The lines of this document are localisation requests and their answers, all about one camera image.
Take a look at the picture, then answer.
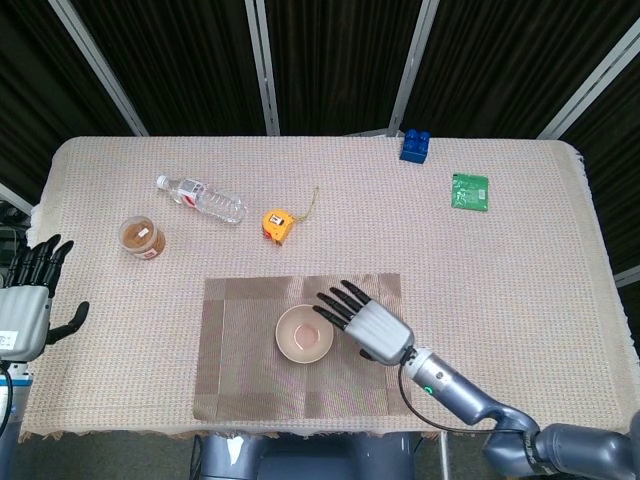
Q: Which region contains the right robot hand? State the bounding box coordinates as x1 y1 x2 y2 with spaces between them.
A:
313 279 417 367

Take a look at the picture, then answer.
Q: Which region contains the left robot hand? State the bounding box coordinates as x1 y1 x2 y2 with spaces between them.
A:
0 233 91 362

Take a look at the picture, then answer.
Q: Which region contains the cream round bowl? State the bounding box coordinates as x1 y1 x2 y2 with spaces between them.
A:
274 304 335 365

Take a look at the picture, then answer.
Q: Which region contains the brown woven placemat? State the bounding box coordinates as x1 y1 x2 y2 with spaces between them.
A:
193 272 414 421

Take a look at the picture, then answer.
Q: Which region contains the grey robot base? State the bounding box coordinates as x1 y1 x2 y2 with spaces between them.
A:
192 432 446 480

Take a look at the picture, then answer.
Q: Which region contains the beige woven tablecloth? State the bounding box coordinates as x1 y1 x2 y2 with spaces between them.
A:
18 135 626 444

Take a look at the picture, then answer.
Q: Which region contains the round plastic snack jar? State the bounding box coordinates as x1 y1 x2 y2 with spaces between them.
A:
118 215 167 261

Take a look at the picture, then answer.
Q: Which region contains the yellow tape measure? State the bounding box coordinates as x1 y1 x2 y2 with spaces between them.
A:
262 186 321 247

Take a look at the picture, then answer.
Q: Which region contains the green foil packet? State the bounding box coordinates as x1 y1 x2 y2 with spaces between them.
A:
451 172 490 212

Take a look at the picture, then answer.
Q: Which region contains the blue toy building brick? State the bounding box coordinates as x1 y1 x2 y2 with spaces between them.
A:
399 128 432 165

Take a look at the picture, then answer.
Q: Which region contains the clear plastic water bottle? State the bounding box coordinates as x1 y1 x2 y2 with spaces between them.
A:
155 174 250 225

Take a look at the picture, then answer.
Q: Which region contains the dark pleated screen panel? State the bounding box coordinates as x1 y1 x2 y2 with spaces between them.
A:
0 0 136 201
264 0 424 136
564 49 640 274
69 0 266 137
404 0 640 139

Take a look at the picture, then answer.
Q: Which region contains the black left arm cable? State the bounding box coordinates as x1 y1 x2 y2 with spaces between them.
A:
0 364 14 436

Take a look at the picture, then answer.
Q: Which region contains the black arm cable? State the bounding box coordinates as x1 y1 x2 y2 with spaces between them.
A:
0 364 14 436
397 363 506 432

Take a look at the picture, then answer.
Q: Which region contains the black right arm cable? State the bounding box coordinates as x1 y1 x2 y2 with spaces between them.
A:
397 363 506 432

